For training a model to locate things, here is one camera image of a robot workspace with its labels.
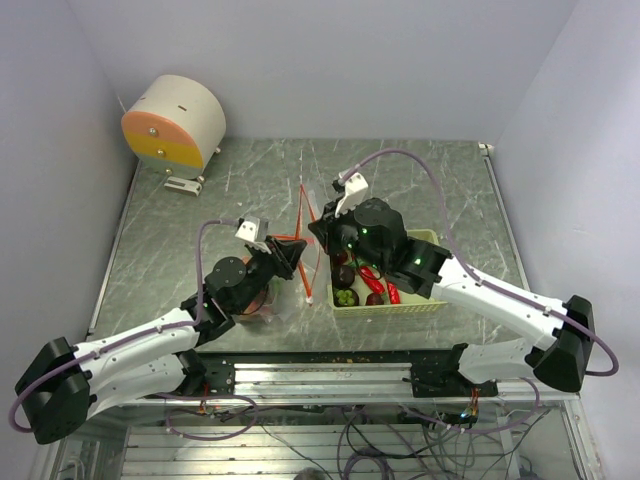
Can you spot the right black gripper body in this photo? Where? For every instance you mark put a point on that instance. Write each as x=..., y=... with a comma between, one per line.
x=345, y=236

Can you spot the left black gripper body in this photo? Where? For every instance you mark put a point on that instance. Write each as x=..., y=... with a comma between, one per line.
x=260, y=266

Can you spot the red cherry bunch with leaves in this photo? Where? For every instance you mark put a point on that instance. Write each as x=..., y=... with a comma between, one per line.
x=262, y=308

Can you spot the clear zip bag orange zipper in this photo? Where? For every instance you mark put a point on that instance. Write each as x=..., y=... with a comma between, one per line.
x=282, y=300

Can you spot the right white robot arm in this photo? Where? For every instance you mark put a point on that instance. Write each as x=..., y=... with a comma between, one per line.
x=553, y=344

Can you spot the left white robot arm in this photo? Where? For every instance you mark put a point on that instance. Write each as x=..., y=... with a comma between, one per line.
x=67, y=384

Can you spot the dark purple plum top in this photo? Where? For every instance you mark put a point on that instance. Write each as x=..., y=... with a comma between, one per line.
x=340, y=258

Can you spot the dark purple plum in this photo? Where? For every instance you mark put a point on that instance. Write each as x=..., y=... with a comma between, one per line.
x=374, y=299
x=343, y=277
x=340, y=258

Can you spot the red chili pepper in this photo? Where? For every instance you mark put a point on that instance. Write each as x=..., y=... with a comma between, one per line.
x=393, y=294
x=370, y=280

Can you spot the dark purple plum middle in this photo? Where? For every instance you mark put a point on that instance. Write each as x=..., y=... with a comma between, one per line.
x=343, y=277

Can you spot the dark purple plum bottom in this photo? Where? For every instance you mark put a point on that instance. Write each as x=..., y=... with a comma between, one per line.
x=374, y=299

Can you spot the small green grape bunch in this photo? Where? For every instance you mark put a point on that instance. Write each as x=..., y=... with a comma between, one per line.
x=344, y=298

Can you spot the cream plastic basket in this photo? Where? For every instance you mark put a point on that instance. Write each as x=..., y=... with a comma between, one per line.
x=410, y=303

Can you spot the white corner clip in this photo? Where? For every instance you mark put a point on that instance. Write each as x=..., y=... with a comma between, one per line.
x=488, y=148

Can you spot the round pastel drawer cabinet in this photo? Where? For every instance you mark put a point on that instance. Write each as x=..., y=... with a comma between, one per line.
x=175, y=127

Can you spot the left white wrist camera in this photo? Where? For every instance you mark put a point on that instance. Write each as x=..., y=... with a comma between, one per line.
x=252, y=231

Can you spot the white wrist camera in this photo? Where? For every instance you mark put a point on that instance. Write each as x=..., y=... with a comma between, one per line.
x=355, y=189
x=252, y=231

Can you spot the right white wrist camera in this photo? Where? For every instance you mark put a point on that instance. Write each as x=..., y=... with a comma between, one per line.
x=355, y=189

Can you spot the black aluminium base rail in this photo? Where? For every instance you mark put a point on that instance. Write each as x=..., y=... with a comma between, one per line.
x=359, y=375

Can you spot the small white metal bracket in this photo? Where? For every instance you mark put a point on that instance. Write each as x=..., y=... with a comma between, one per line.
x=183, y=186

